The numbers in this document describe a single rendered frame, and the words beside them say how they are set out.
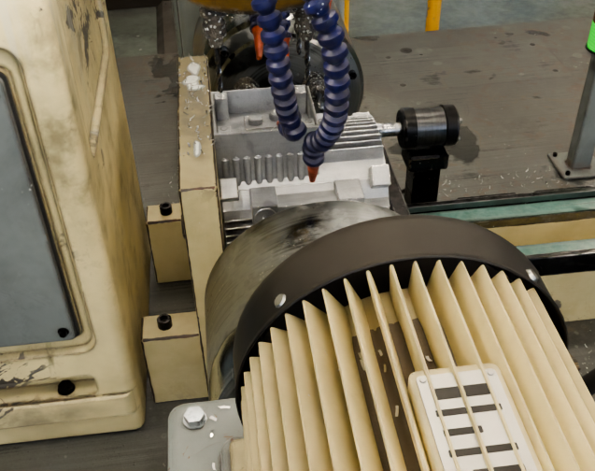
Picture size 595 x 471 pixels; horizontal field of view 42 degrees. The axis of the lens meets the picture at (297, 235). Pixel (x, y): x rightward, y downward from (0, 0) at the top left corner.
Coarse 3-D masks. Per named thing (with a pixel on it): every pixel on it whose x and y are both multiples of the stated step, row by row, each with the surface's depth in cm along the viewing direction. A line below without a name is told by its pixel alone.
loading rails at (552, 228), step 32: (544, 192) 114; (576, 192) 113; (480, 224) 111; (512, 224) 112; (544, 224) 112; (576, 224) 113; (544, 256) 102; (576, 256) 103; (576, 288) 107; (576, 320) 111
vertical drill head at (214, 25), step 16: (192, 0) 76; (208, 0) 75; (224, 0) 74; (240, 0) 74; (288, 0) 74; (208, 16) 78; (304, 16) 80; (208, 32) 79; (224, 32) 80; (304, 32) 81
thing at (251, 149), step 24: (216, 96) 93; (240, 96) 95; (264, 96) 95; (216, 120) 93; (240, 120) 95; (264, 120) 92; (312, 120) 89; (216, 144) 87; (240, 144) 88; (264, 144) 88; (288, 144) 89; (240, 168) 90; (264, 168) 90; (288, 168) 91
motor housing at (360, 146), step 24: (360, 120) 96; (336, 144) 92; (360, 144) 92; (336, 168) 92; (360, 168) 92; (240, 192) 91; (288, 192) 91; (312, 192) 92; (384, 192) 92; (240, 216) 90
